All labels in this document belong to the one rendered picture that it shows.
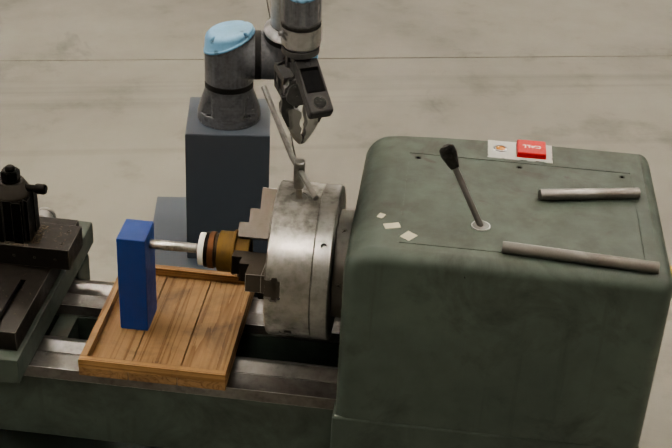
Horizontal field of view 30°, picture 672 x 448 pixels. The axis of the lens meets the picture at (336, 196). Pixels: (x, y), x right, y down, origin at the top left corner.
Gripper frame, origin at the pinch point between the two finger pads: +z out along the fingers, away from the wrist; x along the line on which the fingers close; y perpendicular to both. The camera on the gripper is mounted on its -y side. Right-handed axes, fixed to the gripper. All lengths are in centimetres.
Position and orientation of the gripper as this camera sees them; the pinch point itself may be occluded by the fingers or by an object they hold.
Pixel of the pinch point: (302, 139)
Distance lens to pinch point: 242.6
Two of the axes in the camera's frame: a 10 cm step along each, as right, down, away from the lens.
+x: -9.4, 1.8, -2.9
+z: -0.3, 8.0, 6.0
